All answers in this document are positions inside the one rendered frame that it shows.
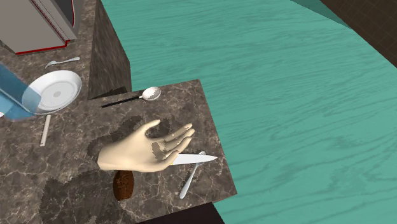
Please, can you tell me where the beige hand figure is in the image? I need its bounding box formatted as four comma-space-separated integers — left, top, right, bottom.
97, 119, 196, 173

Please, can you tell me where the small silver spoon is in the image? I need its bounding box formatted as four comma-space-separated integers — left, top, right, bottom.
44, 57, 81, 69

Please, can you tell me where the brown oval loaf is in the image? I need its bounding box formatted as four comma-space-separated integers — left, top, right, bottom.
112, 169, 135, 202

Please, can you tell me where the white plate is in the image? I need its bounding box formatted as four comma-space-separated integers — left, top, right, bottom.
27, 69, 83, 115

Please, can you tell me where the black handled silver spoon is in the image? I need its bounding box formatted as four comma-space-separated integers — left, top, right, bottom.
101, 86, 162, 109

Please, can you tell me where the clear blue glass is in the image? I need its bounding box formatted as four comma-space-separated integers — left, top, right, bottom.
0, 63, 43, 122

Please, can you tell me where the white stick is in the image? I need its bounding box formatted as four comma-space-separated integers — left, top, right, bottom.
39, 114, 52, 148

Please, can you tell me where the white blade knife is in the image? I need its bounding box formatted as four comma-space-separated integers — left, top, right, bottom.
171, 153, 218, 166

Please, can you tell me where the grey appliance with red trim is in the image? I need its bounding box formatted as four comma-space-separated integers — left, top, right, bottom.
0, 0, 85, 56

